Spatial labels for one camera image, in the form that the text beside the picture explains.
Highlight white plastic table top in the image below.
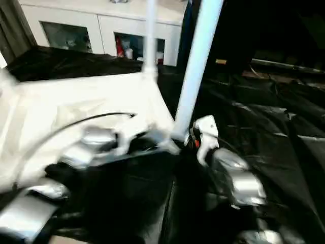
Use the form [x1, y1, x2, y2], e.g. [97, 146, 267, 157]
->
[0, 68, 182, 189]

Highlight black mat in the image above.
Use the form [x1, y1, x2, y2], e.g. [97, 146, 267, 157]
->
[0, 45, 325, 244]

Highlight red bottle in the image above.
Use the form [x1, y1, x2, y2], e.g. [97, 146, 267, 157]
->
[116, 37, 125, 58]

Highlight dark metal pole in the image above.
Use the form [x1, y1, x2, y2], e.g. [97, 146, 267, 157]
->
[251, 58, 325, 74]

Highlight white glass-door cabinet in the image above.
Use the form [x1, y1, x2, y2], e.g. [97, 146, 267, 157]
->
[19, 0, 190, 67]

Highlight grey curtain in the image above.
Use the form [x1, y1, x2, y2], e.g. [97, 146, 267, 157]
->
[0, 0, 36, 62]

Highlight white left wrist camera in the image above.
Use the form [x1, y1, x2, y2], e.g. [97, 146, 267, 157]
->
[111, 114, 158, 156]

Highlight black left camera cable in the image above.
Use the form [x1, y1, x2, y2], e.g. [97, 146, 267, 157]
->
[12, 112, 137, 194]

